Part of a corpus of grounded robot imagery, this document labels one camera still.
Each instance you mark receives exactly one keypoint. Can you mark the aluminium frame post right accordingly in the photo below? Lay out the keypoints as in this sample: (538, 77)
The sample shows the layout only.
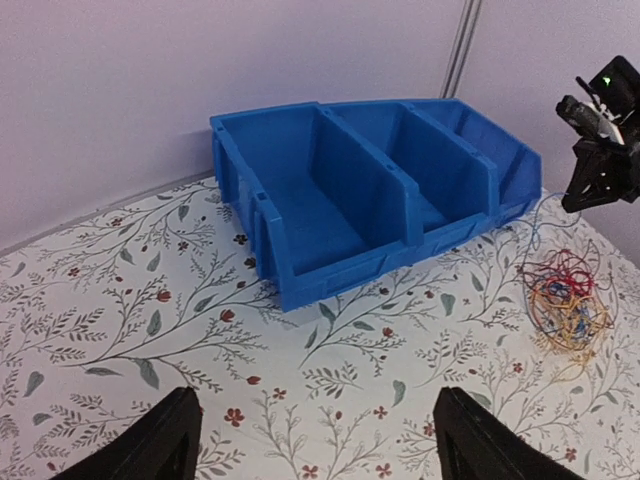
(461, 47)

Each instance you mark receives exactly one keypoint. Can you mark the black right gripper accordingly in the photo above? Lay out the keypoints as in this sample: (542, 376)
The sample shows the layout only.
(607, 172)

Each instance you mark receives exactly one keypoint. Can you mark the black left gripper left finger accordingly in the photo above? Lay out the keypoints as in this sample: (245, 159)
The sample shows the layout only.
(162, 444)

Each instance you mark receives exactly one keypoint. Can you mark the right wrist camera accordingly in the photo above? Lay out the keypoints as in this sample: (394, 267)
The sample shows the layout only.
(592, 120)

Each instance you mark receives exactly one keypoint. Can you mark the blue three-compartment plastic bin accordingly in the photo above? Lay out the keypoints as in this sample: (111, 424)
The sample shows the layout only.
(332, 196)

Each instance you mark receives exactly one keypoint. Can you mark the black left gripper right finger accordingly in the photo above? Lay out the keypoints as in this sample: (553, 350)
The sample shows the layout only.
(473, 444)

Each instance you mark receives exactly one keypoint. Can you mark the floral patterned tablecloth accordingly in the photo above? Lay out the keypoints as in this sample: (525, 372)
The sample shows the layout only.
(538, 321)

